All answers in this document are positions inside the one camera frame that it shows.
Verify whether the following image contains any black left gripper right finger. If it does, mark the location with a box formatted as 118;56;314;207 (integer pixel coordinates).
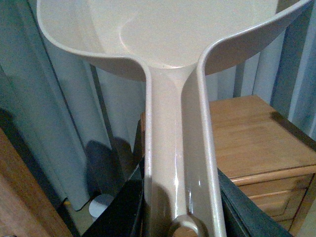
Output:
218;170;292;237

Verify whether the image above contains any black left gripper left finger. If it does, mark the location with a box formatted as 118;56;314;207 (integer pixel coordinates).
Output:
83;158;145;237

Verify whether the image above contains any beige plastic dustpan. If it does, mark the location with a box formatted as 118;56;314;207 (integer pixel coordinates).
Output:
37;0;310;237

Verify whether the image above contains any small white fan heater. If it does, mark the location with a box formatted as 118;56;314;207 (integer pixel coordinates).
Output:
89;194;114;221

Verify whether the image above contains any wooden nightstand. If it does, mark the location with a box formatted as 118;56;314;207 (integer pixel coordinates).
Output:
140;95;316;237

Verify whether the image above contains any wooden furniture at left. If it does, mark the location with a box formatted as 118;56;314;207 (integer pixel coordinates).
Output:
0;131;72;237

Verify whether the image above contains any light blue curtain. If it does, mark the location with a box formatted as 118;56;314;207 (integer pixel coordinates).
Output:
0;0;316;210

